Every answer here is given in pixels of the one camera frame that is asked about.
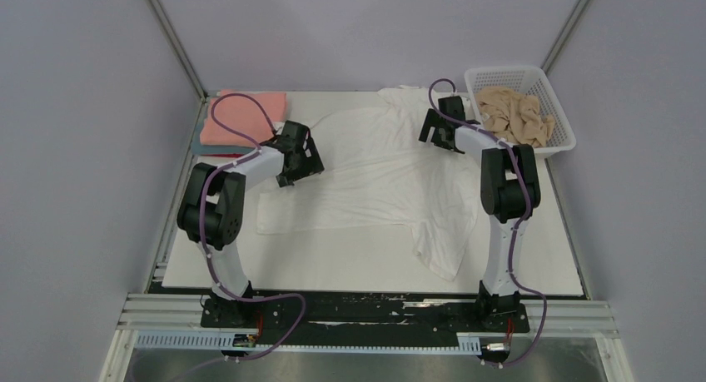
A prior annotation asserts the white t-shirt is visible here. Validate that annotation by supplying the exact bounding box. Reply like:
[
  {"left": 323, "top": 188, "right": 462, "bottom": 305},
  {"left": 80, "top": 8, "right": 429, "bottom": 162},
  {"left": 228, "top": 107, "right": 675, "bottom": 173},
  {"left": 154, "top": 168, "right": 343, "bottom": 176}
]
[{"left": 256, "top": 87, "right": 480, "bottom": 280}]

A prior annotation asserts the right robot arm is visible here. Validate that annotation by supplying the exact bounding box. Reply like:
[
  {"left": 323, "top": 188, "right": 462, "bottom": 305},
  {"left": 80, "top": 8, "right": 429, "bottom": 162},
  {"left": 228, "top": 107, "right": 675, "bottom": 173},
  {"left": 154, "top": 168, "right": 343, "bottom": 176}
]
[{"left": 419, "top": 96, "right": 541, "bottom": 330}]

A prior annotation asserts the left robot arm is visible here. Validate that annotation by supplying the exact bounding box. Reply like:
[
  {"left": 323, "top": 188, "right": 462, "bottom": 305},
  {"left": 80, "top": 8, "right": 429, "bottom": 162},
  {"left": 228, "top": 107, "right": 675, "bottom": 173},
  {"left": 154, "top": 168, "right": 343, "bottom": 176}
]
[{"left": 176, "top": 121, "right": 325, "bottom": 327}]

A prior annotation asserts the folded pink t-shirt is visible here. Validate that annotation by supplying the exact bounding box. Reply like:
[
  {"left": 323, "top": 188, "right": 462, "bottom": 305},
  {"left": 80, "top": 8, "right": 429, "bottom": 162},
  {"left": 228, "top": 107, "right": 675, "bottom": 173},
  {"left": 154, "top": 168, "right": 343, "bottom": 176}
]
[{"left": 197, "top": 90, "right": 287, "bottom": 148}]

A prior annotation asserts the folded red t-shirt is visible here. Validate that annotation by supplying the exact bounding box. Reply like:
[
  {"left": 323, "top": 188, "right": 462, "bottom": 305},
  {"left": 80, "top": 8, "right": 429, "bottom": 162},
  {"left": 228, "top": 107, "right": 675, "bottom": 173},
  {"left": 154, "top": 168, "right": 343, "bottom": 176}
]
[{"left": 203, "top": 154, "right": 242, "bottom": 159}]

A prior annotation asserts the beige crumpled t-shirt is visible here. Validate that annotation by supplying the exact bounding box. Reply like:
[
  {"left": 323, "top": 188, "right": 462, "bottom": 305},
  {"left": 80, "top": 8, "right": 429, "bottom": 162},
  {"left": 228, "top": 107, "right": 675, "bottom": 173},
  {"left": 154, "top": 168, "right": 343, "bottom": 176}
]
[{"left": 475, "top": 86, "right": 555, "bottom": 148}]

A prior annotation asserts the white plastic basket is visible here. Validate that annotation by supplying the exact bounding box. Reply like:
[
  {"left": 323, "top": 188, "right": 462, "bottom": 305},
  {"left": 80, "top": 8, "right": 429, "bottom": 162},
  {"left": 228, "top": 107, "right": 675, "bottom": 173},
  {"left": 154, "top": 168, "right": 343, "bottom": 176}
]
[{"left": 465, "top": 66, "right": 576, "bottom": 158}]

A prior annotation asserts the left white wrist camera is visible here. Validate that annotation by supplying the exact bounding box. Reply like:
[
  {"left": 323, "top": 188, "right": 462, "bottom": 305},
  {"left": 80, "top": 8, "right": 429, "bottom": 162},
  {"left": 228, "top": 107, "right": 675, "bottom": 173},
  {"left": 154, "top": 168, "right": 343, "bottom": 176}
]
[{"left": 273, "top": 122, "right": 286, "bottom": 136}]

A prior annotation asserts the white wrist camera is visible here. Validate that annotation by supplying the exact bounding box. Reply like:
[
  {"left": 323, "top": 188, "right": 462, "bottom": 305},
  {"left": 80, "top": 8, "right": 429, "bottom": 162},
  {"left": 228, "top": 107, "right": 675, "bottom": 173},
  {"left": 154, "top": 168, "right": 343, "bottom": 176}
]
[
  {"left": 273, "top": 122, "right": 286, "bottom": 136},
  {"left": 461, "top": 97, "right": 479, "bottom": 125}
]

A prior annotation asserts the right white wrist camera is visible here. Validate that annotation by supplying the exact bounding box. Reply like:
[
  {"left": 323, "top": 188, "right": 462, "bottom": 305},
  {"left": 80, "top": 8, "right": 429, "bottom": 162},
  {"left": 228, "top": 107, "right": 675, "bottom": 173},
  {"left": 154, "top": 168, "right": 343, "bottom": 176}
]
[{"left": 461, "top": 97, "right": 479, "bottom": 125}]

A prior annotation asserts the right aluminium corner post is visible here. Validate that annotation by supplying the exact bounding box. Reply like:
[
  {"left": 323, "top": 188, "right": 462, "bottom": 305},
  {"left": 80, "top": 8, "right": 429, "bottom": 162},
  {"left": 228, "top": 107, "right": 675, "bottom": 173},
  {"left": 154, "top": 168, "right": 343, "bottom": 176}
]
[{"left": 540, "top": 0, "right": 593, "bottom": 75}]

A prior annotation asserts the aluminium corner post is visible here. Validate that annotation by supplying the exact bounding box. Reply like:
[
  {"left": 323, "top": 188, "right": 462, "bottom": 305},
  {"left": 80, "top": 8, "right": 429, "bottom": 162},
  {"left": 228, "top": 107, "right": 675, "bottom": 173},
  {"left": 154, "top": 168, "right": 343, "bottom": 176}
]
[
  {"left": 540, "top": 0, "right": 593, "bottom": 75},
  {"left": 146, "top": 0, "right": 207, "bottom": 102}
]

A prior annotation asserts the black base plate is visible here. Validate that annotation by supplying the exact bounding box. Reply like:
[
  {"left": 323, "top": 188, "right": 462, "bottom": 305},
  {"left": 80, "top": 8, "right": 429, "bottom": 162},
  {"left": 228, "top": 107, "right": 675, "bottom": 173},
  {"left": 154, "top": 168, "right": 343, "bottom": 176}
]
[{"left": 200, "top": 290, "right": 530, "bottom": 346}]

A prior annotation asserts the left aluminium corner post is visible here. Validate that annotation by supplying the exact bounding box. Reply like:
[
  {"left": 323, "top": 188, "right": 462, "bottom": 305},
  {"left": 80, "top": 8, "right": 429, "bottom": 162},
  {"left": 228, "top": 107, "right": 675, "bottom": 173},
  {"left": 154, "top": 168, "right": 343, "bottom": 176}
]
[{"left": 146, "top": 0, "right": 207, "bottom": 102}]

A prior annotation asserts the white slotted cable duct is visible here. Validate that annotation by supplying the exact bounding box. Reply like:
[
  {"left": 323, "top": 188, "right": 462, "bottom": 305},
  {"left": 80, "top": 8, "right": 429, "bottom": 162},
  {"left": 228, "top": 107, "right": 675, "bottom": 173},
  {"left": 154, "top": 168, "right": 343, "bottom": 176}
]
[{"left": 134, "top": 330, "right": 482, "bottom": 355}]

